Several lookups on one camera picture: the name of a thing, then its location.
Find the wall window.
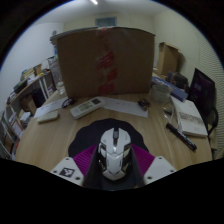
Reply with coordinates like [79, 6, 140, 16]
[94, 16, 118, 28]

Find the small dark binder clip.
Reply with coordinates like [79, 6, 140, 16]
[137, 98, 152, 111]

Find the black bag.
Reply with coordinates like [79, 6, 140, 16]
[166, 70, 190, 90]

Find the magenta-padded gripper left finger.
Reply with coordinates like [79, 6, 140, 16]
[51, 144, 101, 190]

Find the small open cardboard box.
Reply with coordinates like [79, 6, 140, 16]
[156, 41, 180, 77]

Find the black marker pen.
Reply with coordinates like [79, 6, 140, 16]
[165, 122, 198, 152]

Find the black office chair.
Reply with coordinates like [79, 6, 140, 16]
[203, 104, 220, 148]

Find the black wavy-edged mouse pad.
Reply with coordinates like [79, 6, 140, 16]
[67, 117, 150, 162]

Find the small beige flat box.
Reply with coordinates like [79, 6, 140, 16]
[36, 110, 61, 125]

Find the white and grey computer mouse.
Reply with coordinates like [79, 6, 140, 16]
[97, 127, 134, 182]

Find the white paper sheet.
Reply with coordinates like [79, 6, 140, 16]
[99, 96, 150, 119]

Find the white shelf unit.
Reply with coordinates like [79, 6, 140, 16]
[0, 56, 58, 162]

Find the clear plastic container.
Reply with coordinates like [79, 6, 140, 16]
[149, 83, 173, 103]

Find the white remote control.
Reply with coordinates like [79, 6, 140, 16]
[69, 97, 106, 120]

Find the blue book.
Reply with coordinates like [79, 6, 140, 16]
[152, 76, 190, 103]

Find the large brown cardboard box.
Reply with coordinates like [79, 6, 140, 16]
[49, 26, 156, 100]

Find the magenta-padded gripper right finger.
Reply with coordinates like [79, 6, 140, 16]
[130, 143, 177, 188]

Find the white thick book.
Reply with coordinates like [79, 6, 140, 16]
[171, 96, 209, 139]

